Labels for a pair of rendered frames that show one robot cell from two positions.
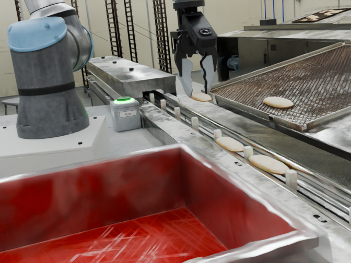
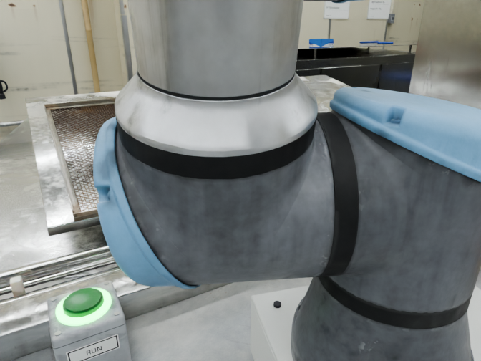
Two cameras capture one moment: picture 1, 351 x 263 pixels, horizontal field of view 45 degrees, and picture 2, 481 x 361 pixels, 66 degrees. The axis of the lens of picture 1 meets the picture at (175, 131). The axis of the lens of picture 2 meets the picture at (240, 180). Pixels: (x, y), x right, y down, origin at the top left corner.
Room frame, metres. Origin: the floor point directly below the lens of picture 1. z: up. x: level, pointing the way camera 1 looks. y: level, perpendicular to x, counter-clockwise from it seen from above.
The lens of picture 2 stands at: (1.06, 0.48, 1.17)
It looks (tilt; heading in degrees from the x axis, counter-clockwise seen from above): 23 degrees down; 257
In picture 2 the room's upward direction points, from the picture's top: straight up
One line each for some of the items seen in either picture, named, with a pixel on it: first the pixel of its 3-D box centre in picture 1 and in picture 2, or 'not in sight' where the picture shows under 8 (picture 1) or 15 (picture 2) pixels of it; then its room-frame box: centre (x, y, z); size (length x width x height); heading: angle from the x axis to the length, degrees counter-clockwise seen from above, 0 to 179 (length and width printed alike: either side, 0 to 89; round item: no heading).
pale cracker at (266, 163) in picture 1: (268, 163); not in sight; (0.67, -0.15, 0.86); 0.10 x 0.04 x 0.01; 20
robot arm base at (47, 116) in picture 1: (50, 106); (382, 309); (0.89, 0.26, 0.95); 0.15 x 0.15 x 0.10
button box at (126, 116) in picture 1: (127, 120); (91, 343); (1.15, 0.13, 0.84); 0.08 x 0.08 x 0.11; 16
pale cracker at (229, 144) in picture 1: (229, 143); not in sight; (0.80, -0.11, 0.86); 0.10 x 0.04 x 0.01; 16
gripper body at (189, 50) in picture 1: (189, 29); not in sight; (0.99, -0.06, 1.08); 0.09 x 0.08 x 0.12; 16
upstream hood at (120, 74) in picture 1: (118, 71); not in sight; (1.99, 0.24, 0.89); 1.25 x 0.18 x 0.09; 16
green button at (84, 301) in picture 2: (124, 100); (84, 304); (1.15, 0.13, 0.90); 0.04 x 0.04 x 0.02
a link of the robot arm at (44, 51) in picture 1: (42, 50); (396, 185); (0.89, 0.26, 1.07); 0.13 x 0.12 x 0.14; 173
